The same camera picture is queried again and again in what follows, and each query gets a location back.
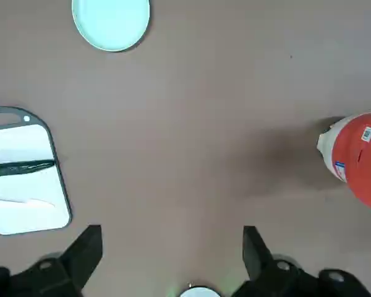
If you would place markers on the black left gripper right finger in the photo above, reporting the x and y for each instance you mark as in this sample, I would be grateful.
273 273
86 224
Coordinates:
266 272

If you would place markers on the white cutting board grey rim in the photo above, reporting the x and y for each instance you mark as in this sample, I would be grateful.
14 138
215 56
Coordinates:
18 142

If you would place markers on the pale green round plate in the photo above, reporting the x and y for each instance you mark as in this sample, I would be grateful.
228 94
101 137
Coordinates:
111 21

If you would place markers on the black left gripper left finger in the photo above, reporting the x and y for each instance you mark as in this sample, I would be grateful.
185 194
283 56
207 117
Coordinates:
71 266

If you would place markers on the black kitchen knife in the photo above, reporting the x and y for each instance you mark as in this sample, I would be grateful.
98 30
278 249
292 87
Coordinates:
18 168

